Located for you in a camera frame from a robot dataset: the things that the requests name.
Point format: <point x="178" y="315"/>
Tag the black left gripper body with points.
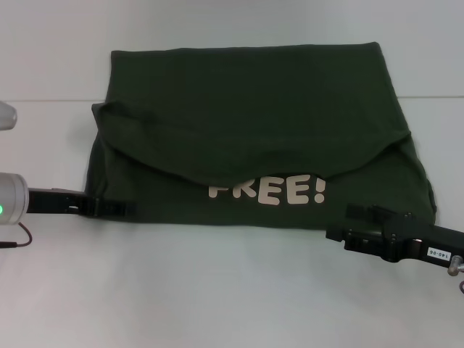
<point x="58" y="202"/>

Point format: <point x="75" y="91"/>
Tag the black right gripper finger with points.
<point x="336" y="234"/>
<point x="362" y="212"/>

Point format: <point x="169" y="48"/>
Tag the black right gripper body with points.
<point x="398" y="239"/>

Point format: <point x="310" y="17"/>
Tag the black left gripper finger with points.
<point x="116" y="206"/>
<point x="112" y="213"/>

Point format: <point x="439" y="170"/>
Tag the dark green t-shirt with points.
<point x="253" y="108"/>

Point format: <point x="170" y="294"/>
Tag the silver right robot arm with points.
<point x="456" y="265"/>

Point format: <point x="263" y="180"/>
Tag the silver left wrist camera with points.
<point x="7" y="116"/>

